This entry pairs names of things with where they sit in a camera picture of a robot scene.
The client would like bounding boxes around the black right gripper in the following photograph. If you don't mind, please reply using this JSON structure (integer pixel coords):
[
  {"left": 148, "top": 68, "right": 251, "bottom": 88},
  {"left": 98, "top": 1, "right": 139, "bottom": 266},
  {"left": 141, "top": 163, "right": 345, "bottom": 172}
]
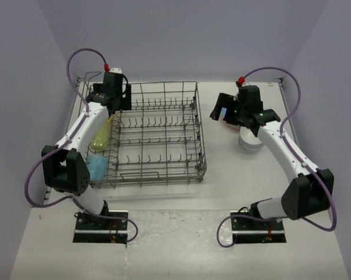
[{"left": 211, "top": 93, "right": 248, "bottom": 127}]

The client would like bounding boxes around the white ceramic bowl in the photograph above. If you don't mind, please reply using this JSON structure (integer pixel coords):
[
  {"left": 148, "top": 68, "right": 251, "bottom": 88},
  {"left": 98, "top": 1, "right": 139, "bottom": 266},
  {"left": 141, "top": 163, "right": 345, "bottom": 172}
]
[
  {"left": 239, "top": 127, "right": 263, "bottom": 146},
  {"left": 238, "top": 137, "right": 265, "bottom": 153}
]

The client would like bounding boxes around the yellow-green plastic cup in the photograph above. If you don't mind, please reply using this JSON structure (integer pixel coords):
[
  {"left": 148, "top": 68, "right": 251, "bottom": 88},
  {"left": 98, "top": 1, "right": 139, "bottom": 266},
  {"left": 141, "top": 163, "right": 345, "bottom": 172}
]
[{"left": 89, "top": 112, "right": 118, "bottom": 152}]

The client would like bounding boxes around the grey wire dish rack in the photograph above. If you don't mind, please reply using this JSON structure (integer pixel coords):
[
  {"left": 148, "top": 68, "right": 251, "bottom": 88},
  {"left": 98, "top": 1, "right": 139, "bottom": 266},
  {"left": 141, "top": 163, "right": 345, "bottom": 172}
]
[{"left": 86, "top": 81, "right": 207, "bottom": 188}]

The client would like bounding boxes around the blue plastic cup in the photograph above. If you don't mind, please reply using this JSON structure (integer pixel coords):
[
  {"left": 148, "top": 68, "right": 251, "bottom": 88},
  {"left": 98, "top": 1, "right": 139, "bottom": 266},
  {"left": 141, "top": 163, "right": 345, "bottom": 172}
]
[{"left": 86, "top": 155, "right": 108, "bottom": 181}]

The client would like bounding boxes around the blue plastic plate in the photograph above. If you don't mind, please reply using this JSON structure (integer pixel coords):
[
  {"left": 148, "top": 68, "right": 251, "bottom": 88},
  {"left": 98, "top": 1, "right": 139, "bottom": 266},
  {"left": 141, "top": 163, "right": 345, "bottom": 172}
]
[{"left": 220, "top": 107, "right": 227, "bottom": 120}]

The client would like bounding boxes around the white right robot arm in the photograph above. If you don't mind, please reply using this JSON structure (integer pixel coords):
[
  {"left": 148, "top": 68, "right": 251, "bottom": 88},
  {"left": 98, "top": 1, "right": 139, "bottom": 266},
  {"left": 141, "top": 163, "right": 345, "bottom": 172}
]
[{"left": 210, "top": 86, "right": 334, "bottom": 229}]

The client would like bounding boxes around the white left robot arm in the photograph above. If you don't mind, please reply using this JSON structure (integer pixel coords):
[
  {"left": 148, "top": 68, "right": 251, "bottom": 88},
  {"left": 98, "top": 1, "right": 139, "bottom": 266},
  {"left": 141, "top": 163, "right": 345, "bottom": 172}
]
[{"left": 41, "top": 70, "right": 207, "bottom": 229}]

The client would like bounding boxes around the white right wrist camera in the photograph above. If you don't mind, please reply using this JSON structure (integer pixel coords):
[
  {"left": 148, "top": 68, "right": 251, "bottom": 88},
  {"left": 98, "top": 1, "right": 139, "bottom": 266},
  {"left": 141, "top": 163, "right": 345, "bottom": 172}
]
[{"left": 235, "top": 82, "right": 251, "bottom": 99}]

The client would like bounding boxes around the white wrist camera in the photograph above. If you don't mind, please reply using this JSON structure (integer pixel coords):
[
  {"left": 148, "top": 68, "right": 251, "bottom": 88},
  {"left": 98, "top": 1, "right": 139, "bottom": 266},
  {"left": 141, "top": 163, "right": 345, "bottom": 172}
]
[
  {"left": 109, "top": 68, "right": 123, "bottom": 74},
  {"left": 235, "top": 82, "right": 251, "bottom": 99}
]

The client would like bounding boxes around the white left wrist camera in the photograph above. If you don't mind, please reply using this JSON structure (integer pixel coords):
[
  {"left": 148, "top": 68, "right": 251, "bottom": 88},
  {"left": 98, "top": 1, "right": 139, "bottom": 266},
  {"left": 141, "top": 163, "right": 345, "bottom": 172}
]
[{"left": 109, "top": 68, "right": 123, "bottom": 74}]

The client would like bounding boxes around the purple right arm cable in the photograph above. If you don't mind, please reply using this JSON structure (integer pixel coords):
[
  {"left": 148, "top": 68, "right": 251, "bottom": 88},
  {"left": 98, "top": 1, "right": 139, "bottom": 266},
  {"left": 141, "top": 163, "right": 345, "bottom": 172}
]
[{"left": 216, "top": 66, "right": 338, "bottom": 248}]

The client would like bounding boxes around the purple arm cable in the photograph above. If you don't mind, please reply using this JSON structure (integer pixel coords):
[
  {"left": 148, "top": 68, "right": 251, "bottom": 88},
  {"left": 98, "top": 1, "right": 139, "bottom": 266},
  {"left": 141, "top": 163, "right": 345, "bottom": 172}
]
[
  {"left": 23, "top": 48, "right": 138, "bottom": 244},
  {"left": 216, "top": 66, "right": 338, "bottom": 248}
]

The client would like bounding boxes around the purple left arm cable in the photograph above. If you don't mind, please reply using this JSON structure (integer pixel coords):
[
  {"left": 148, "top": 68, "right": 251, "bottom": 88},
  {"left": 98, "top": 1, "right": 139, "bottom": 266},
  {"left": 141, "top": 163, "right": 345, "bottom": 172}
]
[{"left": 23, "top": 48, "right": 138, "bottom": 244}]

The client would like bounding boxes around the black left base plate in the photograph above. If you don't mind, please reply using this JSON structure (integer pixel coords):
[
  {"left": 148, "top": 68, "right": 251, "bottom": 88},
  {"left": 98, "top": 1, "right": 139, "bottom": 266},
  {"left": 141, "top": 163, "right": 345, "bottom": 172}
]
[{"left": 72, "top": 210, "right": 128, "bottom": 244}]

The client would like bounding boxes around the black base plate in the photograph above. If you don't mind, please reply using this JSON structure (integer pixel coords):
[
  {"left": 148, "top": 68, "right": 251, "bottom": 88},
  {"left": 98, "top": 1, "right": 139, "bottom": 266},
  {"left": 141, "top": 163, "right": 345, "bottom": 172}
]
[
  {"left": 231, "top": 218, "right": 287, "bottom": 244},
  {"left": 72, "top": 210, "right": 128, "bottom": 244}
]

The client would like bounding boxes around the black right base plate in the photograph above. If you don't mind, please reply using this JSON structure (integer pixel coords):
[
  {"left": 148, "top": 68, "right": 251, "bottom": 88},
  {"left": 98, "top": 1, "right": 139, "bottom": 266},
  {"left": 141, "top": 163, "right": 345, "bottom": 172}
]
[{"left": 231, "top": 218, "right": 287, "bottom": 244}]

